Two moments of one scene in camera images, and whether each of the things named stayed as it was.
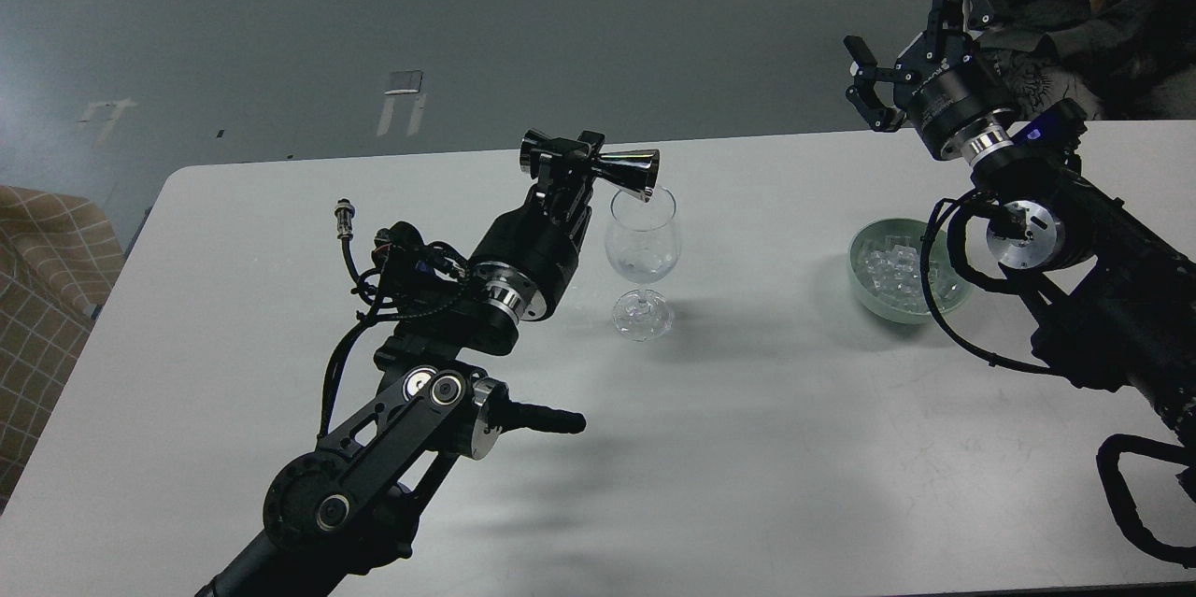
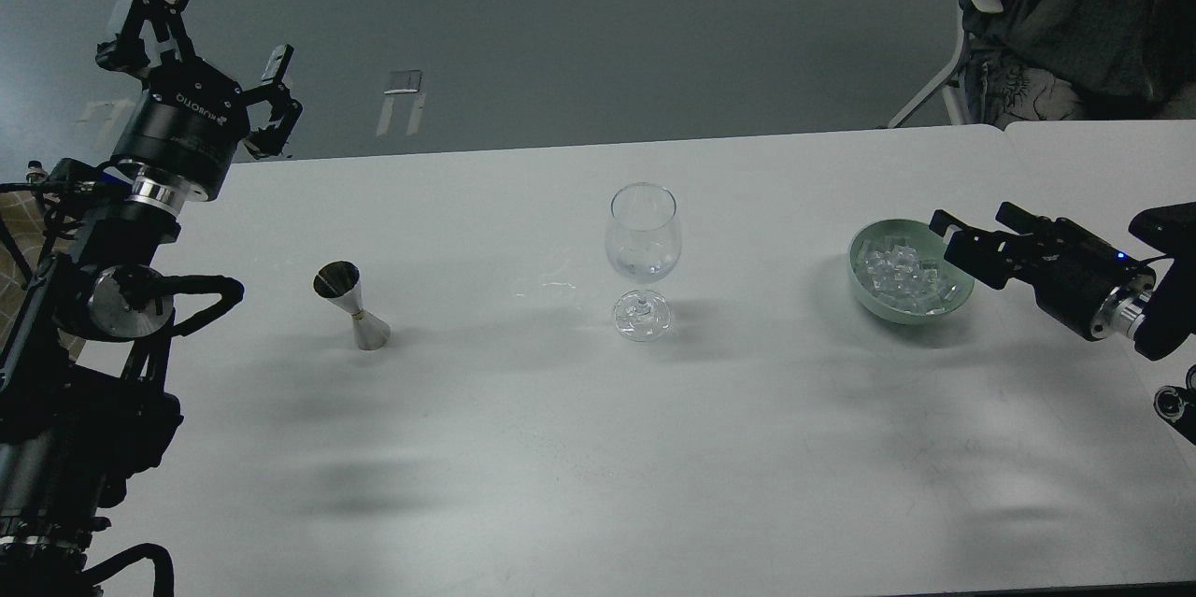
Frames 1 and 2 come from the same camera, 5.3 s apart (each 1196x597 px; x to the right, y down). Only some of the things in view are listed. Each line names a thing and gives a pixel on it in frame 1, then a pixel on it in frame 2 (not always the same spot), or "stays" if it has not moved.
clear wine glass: x=643 y=246 stays
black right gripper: x=943 y=77 to x=1086 y=284
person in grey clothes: x=1100 y=14 stays
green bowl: x=886 y=276 stays
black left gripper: x=533 y=250 to x=181 y=135
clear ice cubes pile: x=893 y=274 stays
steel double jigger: x=635 y=172 to x=340 y=282
